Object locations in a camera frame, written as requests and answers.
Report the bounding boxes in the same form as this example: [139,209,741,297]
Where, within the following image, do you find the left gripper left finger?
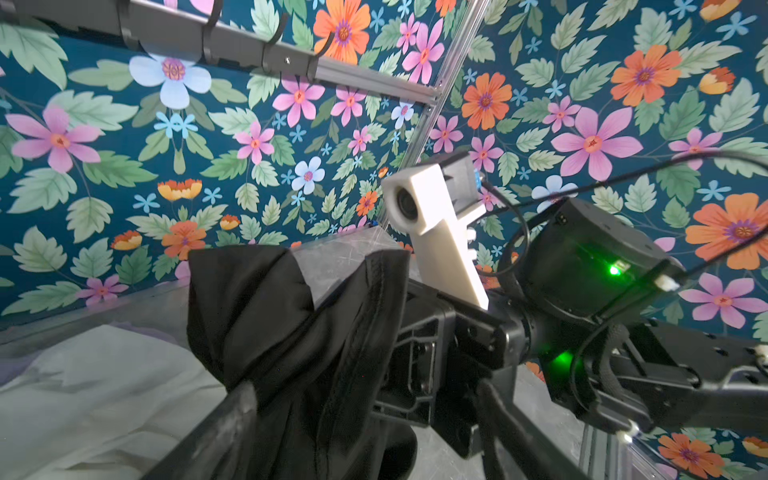
[142,381,258,480]

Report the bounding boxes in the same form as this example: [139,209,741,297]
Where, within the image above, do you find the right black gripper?
[372,280,531,459]

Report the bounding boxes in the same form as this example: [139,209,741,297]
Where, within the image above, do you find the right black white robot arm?
[373,188,767,457]

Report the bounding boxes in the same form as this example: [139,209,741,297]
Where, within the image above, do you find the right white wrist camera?
[382,151,489,310]

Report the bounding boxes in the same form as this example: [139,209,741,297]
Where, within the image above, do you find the black cloth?
[187,245,417,479]

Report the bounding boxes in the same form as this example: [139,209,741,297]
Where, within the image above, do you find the white cloth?
[1,326,226,479]

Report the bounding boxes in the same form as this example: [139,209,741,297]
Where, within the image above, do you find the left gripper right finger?
[476,379,587,479]

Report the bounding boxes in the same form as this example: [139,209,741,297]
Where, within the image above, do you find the aluminium frame bars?
[312,0,490,169]

